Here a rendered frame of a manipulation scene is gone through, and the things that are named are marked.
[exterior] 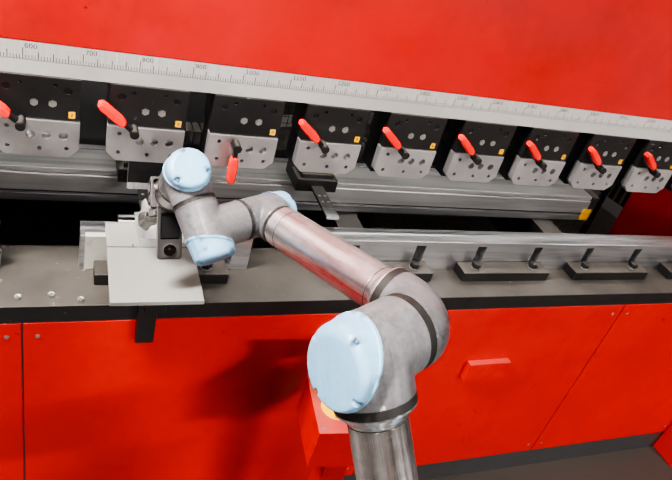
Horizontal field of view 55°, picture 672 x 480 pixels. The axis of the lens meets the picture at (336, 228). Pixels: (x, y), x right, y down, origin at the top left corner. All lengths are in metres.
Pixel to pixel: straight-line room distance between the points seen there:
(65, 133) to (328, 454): 0.87
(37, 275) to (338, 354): 0.89
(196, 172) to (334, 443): 0.70
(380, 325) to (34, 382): 1.00
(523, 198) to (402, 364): 1.44
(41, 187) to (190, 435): 0.76
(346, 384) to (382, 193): 1.18
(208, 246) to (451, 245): 0.90
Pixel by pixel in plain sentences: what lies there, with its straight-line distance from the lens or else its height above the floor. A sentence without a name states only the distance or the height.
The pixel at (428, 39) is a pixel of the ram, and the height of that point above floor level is 1.52.
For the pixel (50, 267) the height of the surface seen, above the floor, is 0.87.
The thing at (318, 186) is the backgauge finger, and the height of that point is 1.00.
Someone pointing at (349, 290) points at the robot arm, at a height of 1.27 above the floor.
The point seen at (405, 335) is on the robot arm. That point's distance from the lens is 0.85.
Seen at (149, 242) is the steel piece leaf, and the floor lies 1.01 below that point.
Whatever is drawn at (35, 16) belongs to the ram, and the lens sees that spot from 1.28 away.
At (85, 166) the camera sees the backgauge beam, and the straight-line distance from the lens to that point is 1.73.
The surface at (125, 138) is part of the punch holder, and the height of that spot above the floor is 1.23.
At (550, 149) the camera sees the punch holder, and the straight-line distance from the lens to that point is 1.77.
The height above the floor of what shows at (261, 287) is 0.88.
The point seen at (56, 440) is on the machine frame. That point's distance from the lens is 1.82.
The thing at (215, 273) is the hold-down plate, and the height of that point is 0.91.
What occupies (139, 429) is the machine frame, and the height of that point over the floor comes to 0.44.
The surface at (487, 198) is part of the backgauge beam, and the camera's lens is 2.14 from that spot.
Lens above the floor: 1.88
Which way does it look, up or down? 32 degrees down
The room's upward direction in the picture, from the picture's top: 17 degrees clockwise
